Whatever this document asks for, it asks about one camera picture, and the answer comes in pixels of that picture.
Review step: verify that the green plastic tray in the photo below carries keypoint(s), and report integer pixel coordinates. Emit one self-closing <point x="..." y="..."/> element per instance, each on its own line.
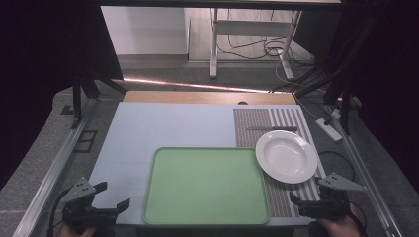
<point x="206" y="186"/>

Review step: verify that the striped grey placemat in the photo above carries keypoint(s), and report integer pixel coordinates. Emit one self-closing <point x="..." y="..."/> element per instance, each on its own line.
<point x="250" y="131"/>

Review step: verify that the aluminium rail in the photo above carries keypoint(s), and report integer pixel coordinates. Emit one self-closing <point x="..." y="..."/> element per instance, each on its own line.
<point x="52" y="174"/>
<point x="365" y="177"/>

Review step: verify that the wooden table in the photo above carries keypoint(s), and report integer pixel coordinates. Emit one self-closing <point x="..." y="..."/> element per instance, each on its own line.
<point x="204" y="97"/>

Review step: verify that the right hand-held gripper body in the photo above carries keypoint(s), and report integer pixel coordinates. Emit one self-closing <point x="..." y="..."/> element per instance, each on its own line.
<point x="332" y="204"/>

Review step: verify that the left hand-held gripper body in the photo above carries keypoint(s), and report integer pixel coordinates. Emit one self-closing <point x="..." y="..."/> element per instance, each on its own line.
<point x="85" y="214"/>

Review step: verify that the person's right hand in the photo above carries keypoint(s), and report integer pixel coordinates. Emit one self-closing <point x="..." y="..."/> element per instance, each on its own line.
<point x="342" y="228"/>

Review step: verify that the light blue table mat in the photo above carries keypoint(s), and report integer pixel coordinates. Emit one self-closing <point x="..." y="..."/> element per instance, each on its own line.
<point x="164" y="128"/>

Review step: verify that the white desk frame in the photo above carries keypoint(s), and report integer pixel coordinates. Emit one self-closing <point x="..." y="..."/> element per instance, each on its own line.
<point x="250" y="27"/>

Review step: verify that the black curtain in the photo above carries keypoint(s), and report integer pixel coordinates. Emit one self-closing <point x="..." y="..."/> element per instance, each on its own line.
<point x="39" y="65"/>
<point x="388" y="82"/>

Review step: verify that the white cabinet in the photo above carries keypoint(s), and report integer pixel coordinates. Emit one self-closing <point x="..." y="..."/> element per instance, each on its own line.
<point x="145" y="29"/>

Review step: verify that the black metal stand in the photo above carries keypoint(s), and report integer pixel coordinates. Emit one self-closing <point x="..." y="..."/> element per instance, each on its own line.
<point x="339" y="89"/>
<point x="85" y="87"/>

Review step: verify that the white power strip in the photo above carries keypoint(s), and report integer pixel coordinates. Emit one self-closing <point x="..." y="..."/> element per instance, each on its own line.
<point x="328" y="130"/>

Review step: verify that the person's left hand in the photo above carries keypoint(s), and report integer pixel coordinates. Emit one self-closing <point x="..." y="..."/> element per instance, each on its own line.
<point x="70" y="233"/>

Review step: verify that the white round plate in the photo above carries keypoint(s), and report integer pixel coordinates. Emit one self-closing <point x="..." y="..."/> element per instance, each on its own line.
<point x="286" y="157"/>

